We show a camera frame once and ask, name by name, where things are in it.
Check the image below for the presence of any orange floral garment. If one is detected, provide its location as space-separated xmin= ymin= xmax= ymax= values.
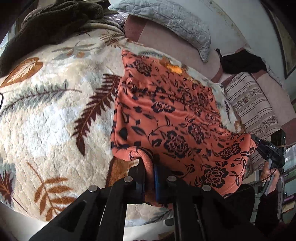
xmin=111 ymin=50 xmax=255 ymax=206

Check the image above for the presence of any person's right hand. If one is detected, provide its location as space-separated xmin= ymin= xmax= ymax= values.
xmin=260 ymin=161 xmax=280 ymax=195

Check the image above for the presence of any striped beige pillow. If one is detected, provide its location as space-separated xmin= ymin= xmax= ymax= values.
xmin=224 ymin=72 xmax=282 ymax=171

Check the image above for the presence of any black cloth on bed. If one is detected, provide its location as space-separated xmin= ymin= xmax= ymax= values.
xmin=215 ymin=48 xmax=267 ymax=74

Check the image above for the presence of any cream leaf-pattern fleece blanket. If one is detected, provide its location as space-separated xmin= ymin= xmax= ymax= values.
xmin=0 ymin=22 xmax=243 ymax=235

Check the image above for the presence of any grey quilted pillow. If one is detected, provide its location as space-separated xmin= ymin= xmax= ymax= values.
xmin=108 ymin=0 xmax=211 ymax=62

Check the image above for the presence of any pink bed sheet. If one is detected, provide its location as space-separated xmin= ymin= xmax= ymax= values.
xmin=123 ymin=15 xmax=295 ymax=145

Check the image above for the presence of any dark brown fleece blanket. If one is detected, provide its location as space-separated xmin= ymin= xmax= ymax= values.
xmin=1 ymin=1 xmax=110 ymax=77

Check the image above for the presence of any lilac patterned cloth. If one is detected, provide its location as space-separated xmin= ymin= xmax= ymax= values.
xmin=109 ymin=12 xmax=128 ymax=26

